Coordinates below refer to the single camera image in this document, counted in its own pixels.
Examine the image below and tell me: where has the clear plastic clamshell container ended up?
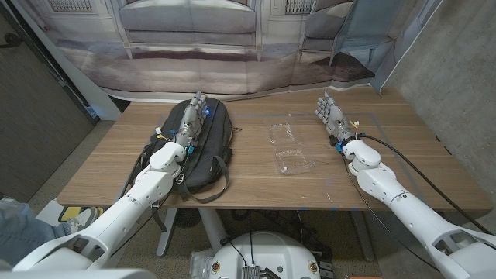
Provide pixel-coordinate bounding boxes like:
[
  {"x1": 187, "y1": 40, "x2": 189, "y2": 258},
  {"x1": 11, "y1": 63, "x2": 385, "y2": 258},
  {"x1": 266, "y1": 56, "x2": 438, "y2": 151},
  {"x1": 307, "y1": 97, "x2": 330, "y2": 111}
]
[{"x1": 267, "y1": 122, "x2": 315, "y2": 176}]

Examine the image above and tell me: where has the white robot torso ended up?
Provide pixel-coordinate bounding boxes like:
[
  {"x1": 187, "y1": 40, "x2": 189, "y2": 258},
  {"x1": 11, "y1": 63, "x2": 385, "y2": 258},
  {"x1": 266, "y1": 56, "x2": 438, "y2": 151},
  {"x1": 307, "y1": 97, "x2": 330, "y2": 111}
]
[{"x1": 208, "y1": 231, "x2": 322, "y2": 279}]

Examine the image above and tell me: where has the white door frame post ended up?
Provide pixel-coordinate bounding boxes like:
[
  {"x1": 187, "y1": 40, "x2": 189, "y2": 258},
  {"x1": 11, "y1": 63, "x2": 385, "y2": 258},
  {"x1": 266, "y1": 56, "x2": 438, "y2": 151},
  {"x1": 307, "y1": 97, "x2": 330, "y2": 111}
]
[{"x1": 11, "y1": 0, "x2": 122, "y2": 121}]

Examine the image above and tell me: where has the grey table leg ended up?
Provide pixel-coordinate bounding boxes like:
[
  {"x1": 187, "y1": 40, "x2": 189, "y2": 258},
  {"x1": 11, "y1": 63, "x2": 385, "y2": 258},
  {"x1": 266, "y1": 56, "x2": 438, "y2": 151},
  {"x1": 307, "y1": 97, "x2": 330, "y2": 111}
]
[{"x1": 350, "y1": 211, "x2": 376, "y2": 263}]

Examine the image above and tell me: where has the white slanted table leg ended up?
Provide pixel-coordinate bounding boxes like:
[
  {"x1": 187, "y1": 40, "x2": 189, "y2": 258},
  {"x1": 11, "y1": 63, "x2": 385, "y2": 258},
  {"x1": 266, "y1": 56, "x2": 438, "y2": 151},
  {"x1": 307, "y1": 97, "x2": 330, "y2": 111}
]
[{"x1": 156, "y1": 208, "x2": 178, "y2": 258}]

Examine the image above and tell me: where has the black door handle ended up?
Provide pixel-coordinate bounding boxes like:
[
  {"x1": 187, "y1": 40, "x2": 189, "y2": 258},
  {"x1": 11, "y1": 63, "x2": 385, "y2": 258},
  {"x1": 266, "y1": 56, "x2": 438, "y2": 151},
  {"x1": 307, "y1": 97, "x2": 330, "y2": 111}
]
[{"x1": 0, "y1": 33, "x2": 22, "y2": 50}]

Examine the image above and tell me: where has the black backpack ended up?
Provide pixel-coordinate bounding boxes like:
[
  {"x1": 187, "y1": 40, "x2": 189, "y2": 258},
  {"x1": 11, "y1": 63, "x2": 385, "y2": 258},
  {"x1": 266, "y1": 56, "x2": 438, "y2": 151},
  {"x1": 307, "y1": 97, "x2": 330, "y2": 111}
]
[{"x1": 122, "y1": 96, "x2": 243, "y2": 233}]

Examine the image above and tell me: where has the crumpled clear plastic bag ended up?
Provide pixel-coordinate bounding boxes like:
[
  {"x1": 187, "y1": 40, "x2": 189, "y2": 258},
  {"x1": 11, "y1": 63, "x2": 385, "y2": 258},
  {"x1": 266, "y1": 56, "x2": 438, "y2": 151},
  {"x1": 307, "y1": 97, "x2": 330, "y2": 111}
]
[{"x1": 188, "y1": 250, "x2": 216, "y2": 279}]

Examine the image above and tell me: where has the black ribbed round object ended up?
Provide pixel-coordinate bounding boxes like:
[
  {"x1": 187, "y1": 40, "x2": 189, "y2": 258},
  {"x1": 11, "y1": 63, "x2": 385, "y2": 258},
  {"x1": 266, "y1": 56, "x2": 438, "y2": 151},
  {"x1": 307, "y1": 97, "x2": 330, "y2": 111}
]
[{"x1": 174, "y1": 208, "x2": 202, "y2": 229}]

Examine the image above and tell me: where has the dark wood door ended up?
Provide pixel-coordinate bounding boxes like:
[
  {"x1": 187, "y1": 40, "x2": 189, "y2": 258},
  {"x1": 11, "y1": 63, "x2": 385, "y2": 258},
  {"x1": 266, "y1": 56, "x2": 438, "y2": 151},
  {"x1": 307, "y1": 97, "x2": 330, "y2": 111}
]
[{"x1": 0, "y1": 7, "x2": 98, "y2": 202}]

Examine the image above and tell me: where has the grey white sneaker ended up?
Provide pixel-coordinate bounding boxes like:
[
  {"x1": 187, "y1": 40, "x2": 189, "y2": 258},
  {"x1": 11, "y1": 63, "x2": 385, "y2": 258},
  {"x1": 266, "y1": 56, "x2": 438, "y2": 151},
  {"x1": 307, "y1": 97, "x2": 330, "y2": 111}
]
[{"x1": 64, "y1": 206, "x2": 105, "y2": 235}]

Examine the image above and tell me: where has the printed sofa room backdrop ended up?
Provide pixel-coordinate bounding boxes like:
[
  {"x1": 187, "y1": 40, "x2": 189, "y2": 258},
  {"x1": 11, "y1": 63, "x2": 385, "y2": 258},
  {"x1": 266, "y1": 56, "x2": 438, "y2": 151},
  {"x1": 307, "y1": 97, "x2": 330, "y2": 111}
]
[{"x1": 11, "y1": 0, "x2": 445, "y2": 104}]

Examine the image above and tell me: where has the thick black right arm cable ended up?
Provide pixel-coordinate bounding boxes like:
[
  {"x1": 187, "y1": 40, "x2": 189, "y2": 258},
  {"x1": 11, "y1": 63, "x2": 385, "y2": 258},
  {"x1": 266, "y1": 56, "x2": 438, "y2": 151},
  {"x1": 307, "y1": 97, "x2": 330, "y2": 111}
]
[{"x1": 356, "y1": 132, "x2": 496, "y2": 236}]

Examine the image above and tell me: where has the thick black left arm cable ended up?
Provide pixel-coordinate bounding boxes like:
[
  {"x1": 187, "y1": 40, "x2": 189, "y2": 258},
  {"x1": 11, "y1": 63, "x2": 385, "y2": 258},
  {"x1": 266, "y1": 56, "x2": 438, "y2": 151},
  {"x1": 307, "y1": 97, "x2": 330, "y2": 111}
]
[{"x1": 119, "y1": 137, "x2": 171, "y2": 195}]

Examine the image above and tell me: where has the person leg in blue jeans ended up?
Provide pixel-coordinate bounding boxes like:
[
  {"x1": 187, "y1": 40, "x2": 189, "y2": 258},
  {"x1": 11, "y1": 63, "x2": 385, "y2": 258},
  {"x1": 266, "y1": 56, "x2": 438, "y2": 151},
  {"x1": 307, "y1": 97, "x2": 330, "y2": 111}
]
[{"x1": 0, "y1": 197, "x2": 63, "y2": 268}]

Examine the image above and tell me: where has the white table column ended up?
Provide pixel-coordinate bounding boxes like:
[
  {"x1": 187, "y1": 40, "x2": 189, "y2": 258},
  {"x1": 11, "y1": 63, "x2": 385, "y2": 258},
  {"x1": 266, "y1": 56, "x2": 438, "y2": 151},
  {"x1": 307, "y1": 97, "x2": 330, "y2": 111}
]
[{"x1": 198, "y1": 208, "x2": 230, "y2": 253}]

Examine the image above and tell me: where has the yellow black object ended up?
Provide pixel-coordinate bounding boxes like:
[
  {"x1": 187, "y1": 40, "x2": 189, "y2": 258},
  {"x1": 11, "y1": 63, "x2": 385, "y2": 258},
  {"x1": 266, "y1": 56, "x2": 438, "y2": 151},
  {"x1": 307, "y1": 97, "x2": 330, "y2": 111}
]
[{"x1": 57, "y1": 206, "x2": 84, "y2": 224}]

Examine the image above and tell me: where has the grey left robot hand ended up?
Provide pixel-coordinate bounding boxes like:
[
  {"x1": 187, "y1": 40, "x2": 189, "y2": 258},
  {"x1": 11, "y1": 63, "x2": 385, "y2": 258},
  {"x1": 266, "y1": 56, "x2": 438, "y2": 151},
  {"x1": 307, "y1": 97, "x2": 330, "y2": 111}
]
[{"x1": 174, "y1": 91, "x2": 211, "y2": 147}]

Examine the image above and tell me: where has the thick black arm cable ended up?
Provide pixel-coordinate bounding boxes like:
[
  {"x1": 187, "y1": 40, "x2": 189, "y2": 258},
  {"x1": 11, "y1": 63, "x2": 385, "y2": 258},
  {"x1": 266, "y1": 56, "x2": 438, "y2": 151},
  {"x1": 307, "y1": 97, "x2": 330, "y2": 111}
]
[
  {"x1": 356, "y1": 132, "x2": 496, "y2": 236},
  {"x1": 119, "y1": 137, "x2": 171, "y2": 195}
]

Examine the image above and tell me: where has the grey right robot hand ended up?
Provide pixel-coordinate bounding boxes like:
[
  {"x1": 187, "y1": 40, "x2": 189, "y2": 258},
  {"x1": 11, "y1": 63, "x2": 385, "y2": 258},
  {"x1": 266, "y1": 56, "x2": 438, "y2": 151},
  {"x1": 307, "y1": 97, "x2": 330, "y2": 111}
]
[{"x1": 314, "y1": 90, "x2": 356, "y2": 143}]

